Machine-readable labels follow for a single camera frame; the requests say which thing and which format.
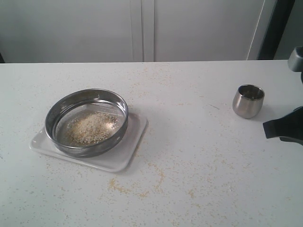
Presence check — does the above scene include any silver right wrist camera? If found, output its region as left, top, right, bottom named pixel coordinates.
left=287, top=46, right=303, bottom=72

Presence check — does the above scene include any white rectangular plastic tray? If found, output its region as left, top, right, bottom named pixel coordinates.
left=29, top=113, right=148, bottom=173

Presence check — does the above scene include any round steel mesh sieve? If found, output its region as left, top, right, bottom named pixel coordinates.
left=45, top=88, right=129, bottom=158

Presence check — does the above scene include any pile of beige sand grains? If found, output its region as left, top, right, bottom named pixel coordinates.
left=64, top=112, right=119, bottom=146

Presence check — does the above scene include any white cabinet with doors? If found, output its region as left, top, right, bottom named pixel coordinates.
left=0, top=0, right=276, bottom=63

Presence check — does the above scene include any stainless steel cup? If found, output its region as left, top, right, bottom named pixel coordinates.
left=232, top=84, right=265, bottom=119

